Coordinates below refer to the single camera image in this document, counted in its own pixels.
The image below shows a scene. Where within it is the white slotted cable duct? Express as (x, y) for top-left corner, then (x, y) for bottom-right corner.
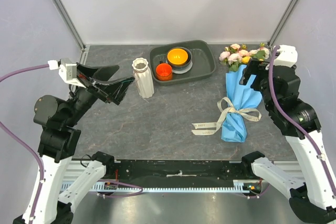
(61, 179), (263, 193)

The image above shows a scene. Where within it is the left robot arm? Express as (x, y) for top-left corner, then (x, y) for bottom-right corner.
(14, 59), (134, 223)

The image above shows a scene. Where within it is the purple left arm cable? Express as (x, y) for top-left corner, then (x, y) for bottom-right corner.
(0, 61), (58, 222)

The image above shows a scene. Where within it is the blue wrapping paper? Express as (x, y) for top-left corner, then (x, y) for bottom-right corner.
(221, 65), (262, 143)

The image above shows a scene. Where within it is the orange cup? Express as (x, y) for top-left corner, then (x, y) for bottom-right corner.
(155, 63), (173, 81)

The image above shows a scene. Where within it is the orange bowl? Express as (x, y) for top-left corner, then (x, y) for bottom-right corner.
(166, 47), (192, 67)

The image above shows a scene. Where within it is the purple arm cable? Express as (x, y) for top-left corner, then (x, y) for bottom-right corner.
(0, 61), (58, 222)
(268, 46), (336, 196)

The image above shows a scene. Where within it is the aluminium frame post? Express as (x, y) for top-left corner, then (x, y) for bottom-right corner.
(52, 0), (86, 52)
(267, 0), (300, 47)

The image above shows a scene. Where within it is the white ribbed vase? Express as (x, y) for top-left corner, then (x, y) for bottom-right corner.
(132, 58), (154, 99)

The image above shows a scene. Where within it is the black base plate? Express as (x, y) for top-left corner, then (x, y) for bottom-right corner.
(104, 159), (251, 188)

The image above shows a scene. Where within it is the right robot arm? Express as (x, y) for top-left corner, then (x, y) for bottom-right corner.
(240, 60), (335, 223)

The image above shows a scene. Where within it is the right aluminium frame post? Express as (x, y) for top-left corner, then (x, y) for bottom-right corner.
(267, 0), (300, 47)

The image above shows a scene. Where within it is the left aluminium frame post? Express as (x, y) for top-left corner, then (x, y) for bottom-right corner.
(52, 0), (86, 52)

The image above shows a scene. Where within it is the pink flower bunch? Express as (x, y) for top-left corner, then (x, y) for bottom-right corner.
(219, 43), (270, 72)

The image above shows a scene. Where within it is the yellow flower bunch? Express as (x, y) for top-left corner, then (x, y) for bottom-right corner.
(241, 56), (251, 65)

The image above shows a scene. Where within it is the cream printed ribbon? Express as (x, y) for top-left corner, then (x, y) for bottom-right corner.
(191, 97), (262, 136)

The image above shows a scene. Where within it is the grey plate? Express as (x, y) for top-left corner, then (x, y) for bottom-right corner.
(171, 60), (193, 74)

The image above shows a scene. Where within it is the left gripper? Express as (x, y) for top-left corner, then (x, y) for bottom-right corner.
(65, 61), (135, 125)

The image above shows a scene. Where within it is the dark grey tray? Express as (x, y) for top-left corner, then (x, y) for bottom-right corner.
(149, 40), (216, 86)

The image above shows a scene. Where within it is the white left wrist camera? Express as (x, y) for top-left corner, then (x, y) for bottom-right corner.
(58, 58), (85, 88)

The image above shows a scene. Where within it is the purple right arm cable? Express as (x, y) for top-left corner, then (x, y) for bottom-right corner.
(268, 46), (336, 196)

